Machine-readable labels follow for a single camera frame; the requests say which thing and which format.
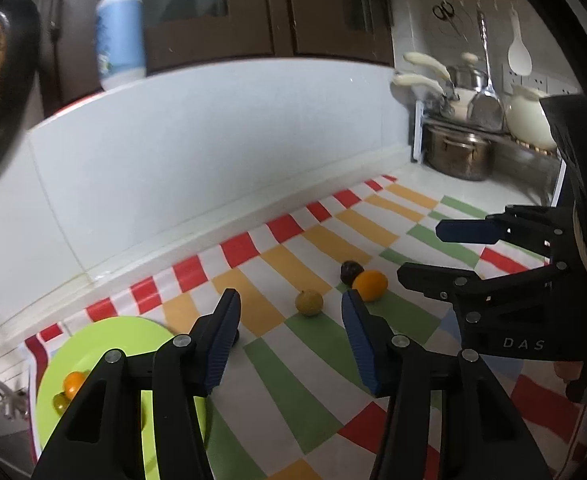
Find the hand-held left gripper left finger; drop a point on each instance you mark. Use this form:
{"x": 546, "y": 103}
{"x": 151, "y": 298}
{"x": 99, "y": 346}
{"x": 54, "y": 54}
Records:
{"x": 218, "y": 355}

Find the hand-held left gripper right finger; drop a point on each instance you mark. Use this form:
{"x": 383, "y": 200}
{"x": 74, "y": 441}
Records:
{"x": 363, "y": 345}

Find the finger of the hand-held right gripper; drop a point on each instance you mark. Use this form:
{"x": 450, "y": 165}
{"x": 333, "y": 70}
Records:
{"x": 466, "y": 231}
{"x": 433, "y": 282}

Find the orange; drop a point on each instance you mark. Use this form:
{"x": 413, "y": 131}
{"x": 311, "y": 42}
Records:
{"x": 371, "y": 285}
{"x": 73, "y": 382}

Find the small yellow round fruit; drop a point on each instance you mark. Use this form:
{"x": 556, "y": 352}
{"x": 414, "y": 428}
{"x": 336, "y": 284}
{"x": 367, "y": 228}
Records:
{"x": 309, "y": 302}

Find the dark plum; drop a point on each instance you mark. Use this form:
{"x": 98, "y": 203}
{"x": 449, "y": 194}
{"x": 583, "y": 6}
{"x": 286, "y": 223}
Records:
{"x": 349, "y": 270}

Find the green plate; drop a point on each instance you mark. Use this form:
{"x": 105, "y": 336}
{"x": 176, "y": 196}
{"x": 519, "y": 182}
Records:
{"x": 118, "y": 335}

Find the green tangerine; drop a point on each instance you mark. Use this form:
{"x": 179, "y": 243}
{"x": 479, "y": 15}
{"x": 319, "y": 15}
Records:
{"x": 61, "y": 402}

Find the person's right hand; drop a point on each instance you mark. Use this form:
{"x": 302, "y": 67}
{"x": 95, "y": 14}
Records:
{"x": 567, "y": 377}

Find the large steel pot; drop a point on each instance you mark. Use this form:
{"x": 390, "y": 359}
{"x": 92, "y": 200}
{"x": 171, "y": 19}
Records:
{"x": 456, "y": 155}

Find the striped colourful cloth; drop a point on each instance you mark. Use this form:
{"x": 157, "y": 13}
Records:
{"x": 303, "y": 400}

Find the white dish rack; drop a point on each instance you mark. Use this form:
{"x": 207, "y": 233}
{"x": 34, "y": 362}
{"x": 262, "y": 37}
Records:
{"x": 417, "y": 130}

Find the white ceramic pot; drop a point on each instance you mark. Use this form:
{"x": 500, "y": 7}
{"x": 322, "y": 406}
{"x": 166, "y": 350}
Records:
{"x": 526, "y": 120}

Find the steel skimmer ladle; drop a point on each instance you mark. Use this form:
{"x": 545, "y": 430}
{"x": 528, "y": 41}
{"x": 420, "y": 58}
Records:
{"x": 486, "y": 105}

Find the white rice paddle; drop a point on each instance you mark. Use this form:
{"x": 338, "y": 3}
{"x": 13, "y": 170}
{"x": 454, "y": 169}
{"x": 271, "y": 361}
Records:
{"x": 519, "y": 57}

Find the black scissors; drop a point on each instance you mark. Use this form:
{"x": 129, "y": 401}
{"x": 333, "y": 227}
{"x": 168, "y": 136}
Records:
{"x": 443, "y": 11}

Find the black frying pan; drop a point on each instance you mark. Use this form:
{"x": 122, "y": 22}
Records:
{"x": 18, "y": 110}

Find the white blue pump bottle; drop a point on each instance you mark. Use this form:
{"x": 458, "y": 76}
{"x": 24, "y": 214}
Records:
{"x": 121, "y": 35}

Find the wall power outlet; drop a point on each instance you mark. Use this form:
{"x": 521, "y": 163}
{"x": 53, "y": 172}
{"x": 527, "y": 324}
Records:
{"x": 548, "y": 82}

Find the dark wooden window frame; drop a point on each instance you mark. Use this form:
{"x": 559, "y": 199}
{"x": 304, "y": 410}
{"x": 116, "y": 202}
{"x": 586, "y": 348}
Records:
{"x": 273, "y": 10}

